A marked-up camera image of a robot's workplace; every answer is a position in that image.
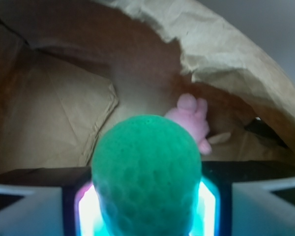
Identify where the sensor gripper right finger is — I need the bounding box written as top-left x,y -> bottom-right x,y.
191,161 -> 295,236

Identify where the brown paper bag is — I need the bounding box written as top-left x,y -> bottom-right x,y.
0,0 -> 295,174

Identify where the green dimpled foam ball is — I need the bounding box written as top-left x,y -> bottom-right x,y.
91,115 -> 202,236

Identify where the sensor gripper left finger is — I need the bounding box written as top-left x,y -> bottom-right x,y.
0,167 -> 100,236

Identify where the pink plush bunny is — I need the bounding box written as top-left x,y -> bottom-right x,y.
164,93 -> 212,155

